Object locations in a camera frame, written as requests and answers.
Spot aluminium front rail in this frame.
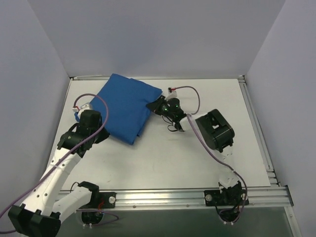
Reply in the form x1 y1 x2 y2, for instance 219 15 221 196
112 186 294 211

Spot blue surgical wrap cloth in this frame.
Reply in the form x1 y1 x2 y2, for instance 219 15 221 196
84 74 162 145

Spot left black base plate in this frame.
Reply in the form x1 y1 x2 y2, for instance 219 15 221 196
82 192 117 209

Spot aluminium rail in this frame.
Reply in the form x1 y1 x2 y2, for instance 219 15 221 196
237 75 281 187
112 186 294 211

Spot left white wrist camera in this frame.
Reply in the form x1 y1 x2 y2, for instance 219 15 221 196
72 103 93 113

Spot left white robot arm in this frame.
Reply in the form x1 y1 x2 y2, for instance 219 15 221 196
8 110 110 237

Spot aluminium right side rail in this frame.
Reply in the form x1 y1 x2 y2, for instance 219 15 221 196
237 75 281 187

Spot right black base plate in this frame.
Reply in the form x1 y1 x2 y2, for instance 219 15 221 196
204 190 245 206

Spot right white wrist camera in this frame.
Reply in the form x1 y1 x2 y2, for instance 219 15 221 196
165 87 177 100

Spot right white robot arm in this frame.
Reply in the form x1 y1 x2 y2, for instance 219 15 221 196
146 96 249 207

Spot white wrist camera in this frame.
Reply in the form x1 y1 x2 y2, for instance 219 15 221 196
165 87 177 100
72 103 93 113

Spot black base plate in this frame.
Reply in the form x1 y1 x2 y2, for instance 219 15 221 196
82 192 117 209
204 190 245 206

